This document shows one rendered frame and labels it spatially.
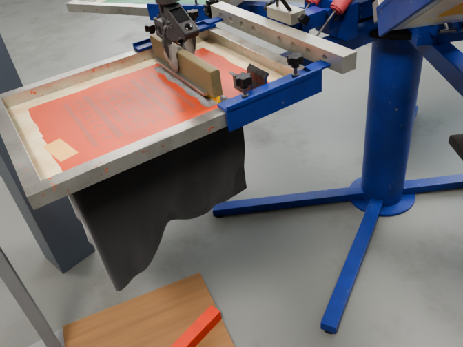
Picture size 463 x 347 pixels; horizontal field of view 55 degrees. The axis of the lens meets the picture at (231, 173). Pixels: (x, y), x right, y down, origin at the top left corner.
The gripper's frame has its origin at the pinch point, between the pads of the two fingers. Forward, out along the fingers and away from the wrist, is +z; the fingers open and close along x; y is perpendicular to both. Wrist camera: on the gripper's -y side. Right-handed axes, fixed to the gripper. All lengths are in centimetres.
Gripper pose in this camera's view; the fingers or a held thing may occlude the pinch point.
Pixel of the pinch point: (184, 67)
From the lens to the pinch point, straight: 134.9
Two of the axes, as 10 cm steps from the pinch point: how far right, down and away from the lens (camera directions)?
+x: -8.4, 4.0, -3.7
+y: -5.3, -4.7, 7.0
